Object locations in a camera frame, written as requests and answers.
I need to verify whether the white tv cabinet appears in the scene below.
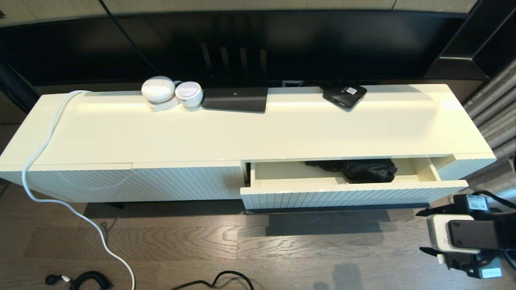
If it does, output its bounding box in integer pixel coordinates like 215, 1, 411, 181
0, 83, 497, 203

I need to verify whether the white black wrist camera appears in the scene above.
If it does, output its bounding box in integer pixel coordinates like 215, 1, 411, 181
427, 214, 516, 264

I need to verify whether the black coiled cable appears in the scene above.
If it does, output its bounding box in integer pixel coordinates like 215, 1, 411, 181
45, 271, 113, 290

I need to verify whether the black floor power cable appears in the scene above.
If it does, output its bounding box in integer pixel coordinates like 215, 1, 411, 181
169, 270, 254, 290

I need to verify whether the large white round device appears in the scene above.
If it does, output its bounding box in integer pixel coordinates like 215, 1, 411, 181
141, 76, 176, 103

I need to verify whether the grey curtain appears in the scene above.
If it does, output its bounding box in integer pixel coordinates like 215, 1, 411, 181
449, 56, 516, 202

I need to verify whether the black television cable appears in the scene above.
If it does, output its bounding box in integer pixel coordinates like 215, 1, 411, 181
99, 0, 162, 75

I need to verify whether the small white round device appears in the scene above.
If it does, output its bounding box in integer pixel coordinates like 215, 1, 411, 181
175, 81, 204, 108

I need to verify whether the thick white power cable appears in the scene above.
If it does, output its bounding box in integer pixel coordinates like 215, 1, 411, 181
21, 89, 136, 290

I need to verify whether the white fluted drawer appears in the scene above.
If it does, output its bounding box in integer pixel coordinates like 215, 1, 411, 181
241, 157, 469, 210

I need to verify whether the black router with antennas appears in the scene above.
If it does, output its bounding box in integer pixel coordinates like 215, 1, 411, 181
201, 40, 269, 112

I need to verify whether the black set-top box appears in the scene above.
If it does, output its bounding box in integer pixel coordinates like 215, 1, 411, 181
322, 83, 368, 109

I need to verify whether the black wall shelf unit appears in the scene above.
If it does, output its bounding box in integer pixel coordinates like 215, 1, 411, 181
425, 0, 516, 80

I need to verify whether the black umbrella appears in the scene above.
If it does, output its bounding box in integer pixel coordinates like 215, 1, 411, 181
305, 158, 399, 184

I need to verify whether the black television screen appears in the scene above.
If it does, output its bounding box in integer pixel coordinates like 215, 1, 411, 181
0, 10, 470, 85

